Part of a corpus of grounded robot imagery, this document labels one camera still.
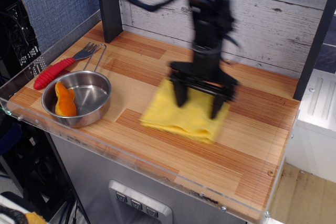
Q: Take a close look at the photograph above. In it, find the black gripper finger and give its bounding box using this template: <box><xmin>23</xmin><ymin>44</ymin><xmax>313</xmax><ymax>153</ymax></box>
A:
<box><xmin>211</xmin><ymin>94</ymin><xmax>227</xmax><ymax>119</ymax></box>
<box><xmin>173</xmin><ymin>81</ymin><xmax>188</xmax><ymax>107</ymax></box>

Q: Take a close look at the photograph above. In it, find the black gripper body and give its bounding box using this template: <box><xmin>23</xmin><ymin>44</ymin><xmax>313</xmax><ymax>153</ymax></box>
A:
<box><xmin>170</xmin><ymin>47</ymin><xmax>238</xmax><ymax>101</ymax></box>

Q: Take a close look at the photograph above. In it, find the yellow cloth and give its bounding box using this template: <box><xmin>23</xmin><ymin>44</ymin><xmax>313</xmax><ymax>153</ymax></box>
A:
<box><xmin>140</xmin><ymin>79</ymin><xmax>230</xmax><ymax>144</ymax></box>

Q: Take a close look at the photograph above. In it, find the metal bowl with wire handle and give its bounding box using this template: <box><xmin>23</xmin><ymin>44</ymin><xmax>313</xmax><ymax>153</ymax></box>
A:
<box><xmin>40</xmin><ymin>44</ymin><xmax>112</xmax><ymax>128</ymax></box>

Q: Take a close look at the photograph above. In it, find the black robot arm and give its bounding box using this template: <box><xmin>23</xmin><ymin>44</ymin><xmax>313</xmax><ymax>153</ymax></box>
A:
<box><xmin>170</xmin><ymin>0</ymin><xmax>238</xmax><ymax>119</ymax></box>

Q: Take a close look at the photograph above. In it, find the orange toy in bowl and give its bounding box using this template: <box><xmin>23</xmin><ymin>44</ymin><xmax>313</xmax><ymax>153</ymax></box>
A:
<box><xmin>55</xmin><ymin>81</ymin><xmax>77</xmax><ymax>116</ymax></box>

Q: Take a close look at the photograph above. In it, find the white ribbed appliance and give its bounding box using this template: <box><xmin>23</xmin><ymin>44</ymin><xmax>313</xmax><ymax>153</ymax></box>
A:
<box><xmin>285</xmin><ymin>69</ymin><xmax>335</xmax><ymax>182</ymax></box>

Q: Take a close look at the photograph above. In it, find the silver panel with buttons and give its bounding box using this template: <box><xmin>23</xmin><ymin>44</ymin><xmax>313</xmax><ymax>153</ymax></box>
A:
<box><xmin>108</xmin><ymin>180</ymin><xmax>173</xmax><ymax>223</ymax></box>

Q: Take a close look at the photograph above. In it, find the orange object bottom left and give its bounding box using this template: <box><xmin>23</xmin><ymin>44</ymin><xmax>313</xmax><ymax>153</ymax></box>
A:
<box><xmin>25</xmin><ymin>212</ymin><xmax>48</xmax><ymax>224</ymax></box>

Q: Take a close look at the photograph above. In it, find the dark right frame post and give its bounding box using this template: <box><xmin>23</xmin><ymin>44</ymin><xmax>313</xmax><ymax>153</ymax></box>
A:
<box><xmin>293</xmin><ymin>0</ymin><xmax>335</xmax><ymax>101</ymax></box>

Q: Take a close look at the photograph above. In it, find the fork with red handle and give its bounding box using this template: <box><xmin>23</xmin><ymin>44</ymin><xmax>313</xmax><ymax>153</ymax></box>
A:
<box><xmin>33</xmin><ymin>42</ymin><xmax>98</xmax><ymax>90</ymax></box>

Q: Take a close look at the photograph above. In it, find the black crate with cables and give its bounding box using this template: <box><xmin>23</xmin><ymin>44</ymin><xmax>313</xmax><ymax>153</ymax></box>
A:
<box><xmin>1</xmin><ymin>0</ymin><xmax>41</xmax><ymax>85</ymax></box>

